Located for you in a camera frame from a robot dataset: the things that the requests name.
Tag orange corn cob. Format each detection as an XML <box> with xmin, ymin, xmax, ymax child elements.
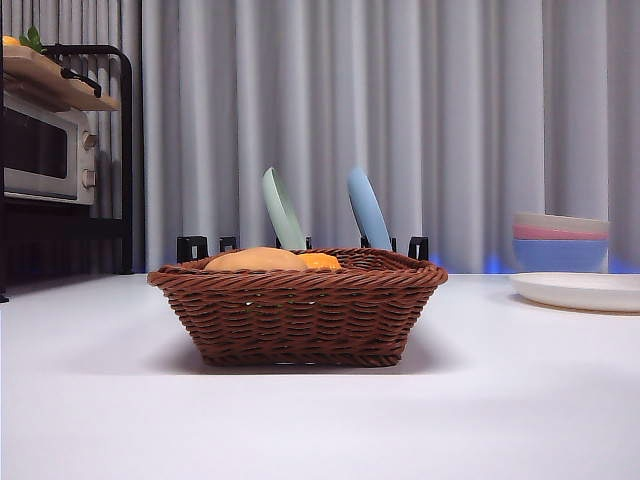
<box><xmin>299</xmin><ymin>252</ymin><xmax>343</xmax><ymax>271</ymax></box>

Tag tan potato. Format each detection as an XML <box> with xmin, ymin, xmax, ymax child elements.
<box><xmin>203</xmin><ymin>245</ymin><xmax>310</xmax><ymax>272</ymax></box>

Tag brown wicker basket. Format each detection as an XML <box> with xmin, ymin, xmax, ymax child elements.
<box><xmin>146</xmin><ymin>247</ymin><xmax>450</xmax><ymax>367</ymax></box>

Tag pale green plate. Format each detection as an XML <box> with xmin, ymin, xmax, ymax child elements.
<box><xmin>262</xmin><ymin>166</ymin><xmax>307</xmax><ymax>250</ymax></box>

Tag light blue plate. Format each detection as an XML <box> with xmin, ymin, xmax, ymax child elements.
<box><xmin>347</xmin><ymin>165</ymin><xmax>394</xmax><ymax>251</ymax></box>

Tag black dish rack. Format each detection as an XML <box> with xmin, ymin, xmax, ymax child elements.
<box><xmin>177</xmin><ymin>233</ymin><xmax>432</xmax><ymax>264</ymax></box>

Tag grey curtain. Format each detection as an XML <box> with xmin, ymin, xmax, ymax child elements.
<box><xmin>0</xmin><ymin>0</ymin><xmax>640</xmax><ymax>275</ymax></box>

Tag black metal shelf rack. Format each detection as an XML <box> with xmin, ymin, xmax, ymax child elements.
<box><xmin>0</xmin><ymin>43</ymin><xmax>135</xmax><ymax>304</ymax></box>

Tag pink bowl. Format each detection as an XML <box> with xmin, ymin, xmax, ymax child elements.
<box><xmin>513</xmin><ymin>223</ymin><xmax>611</xmax><ymax>241</ymax></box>

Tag blue bowl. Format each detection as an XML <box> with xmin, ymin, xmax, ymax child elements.
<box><xmin>513</xmin><ymin>238</ymin><xmax>610</xmax><ymax>274</ymax></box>

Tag beige bowl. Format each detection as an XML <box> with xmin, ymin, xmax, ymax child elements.
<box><xmin>513</xmin><ymin>211</ymin><xmax>612</xmax><ymax>234</ymax></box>

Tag cream white plate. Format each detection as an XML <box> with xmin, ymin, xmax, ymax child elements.
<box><xmin>509</xmin><ymin>271</ymin><xmax>640</xmax><ymax>314</ymax></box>

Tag silver toaster oven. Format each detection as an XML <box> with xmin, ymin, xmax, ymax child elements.
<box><xmin>0</xmin><ymin>92</ymin><xmax>99</xmax><ymax>205</ymax></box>

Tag wooden cutting board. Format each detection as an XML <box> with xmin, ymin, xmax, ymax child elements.
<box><xmin>0</xmin><ymin>45</ymin><xmax>121</xmax><ymax>112</ymax></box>

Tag green leaves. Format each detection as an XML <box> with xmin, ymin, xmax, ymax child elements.
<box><xmin>18</xmin><ymin>25</ymin><xmax>42</xmax><ymax>52</ymax></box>

